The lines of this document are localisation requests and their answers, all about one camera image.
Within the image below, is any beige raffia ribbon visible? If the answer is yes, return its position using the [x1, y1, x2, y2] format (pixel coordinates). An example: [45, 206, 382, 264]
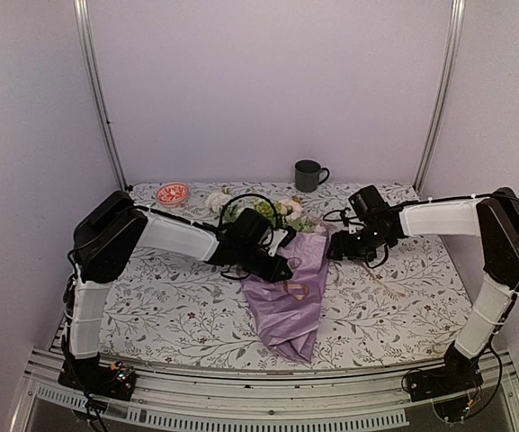
[276, 256, 407, 303]

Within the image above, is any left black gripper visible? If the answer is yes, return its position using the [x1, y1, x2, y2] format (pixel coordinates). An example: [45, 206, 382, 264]
[237, 243, 293, 284]

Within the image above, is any green white flower sprig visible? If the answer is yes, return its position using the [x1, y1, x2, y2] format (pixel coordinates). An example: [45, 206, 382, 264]
[218, 193, 324, 233]

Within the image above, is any left aluminium frame post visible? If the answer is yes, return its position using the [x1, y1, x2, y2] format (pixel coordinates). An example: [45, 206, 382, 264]
[73, 0, 128, 190]

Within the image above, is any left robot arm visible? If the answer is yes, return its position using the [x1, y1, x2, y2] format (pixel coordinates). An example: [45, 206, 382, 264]
[61, 191, 296, 391]

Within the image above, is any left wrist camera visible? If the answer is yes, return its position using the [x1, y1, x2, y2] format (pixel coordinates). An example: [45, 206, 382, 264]
[268, 229, 288, 256]

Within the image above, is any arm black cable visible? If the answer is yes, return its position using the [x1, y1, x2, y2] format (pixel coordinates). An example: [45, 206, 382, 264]
[218, 193, 287, 280]
[321, 191, 519, 406]

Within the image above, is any dark grey metal mug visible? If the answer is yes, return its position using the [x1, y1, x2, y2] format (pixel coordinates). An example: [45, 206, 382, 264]
[294, 159, 330, 193]

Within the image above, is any right aluminium frame post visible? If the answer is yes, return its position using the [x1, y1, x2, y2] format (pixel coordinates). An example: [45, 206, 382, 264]
[413, 0, 466, 194]

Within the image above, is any purple pink wrapping paper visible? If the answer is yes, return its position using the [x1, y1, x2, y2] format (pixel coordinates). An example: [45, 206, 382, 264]
[241, 227, 329, 363]

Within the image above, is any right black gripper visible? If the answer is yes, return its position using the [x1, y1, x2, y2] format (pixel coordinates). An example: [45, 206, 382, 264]
[326, 224, 389, 263]

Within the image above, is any front aluminium rail base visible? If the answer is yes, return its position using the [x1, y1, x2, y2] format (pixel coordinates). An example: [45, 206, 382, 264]
[10, 349, 519, 431]

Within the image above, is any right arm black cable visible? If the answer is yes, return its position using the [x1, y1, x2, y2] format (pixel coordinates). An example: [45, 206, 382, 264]
[321, 191, 519, 406]

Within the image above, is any aluminium frame post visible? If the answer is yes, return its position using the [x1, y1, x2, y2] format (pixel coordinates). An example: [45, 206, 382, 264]
[73, 0, 128, 190]
[413, 0, 466, 194]

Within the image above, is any white rose long stem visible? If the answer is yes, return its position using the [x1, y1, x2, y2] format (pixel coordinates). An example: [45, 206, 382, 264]
[205, 190, 233, 214]

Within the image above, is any red patterned ceramic bowl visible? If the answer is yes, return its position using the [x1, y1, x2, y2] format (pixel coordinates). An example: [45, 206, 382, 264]
[156, 182, 190, 207]

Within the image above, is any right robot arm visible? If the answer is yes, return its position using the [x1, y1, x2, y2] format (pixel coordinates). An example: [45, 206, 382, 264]
[327, 185, 519, 392]

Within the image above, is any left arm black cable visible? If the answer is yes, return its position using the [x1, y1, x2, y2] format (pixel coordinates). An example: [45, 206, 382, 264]
[218, 193, 287, 280]

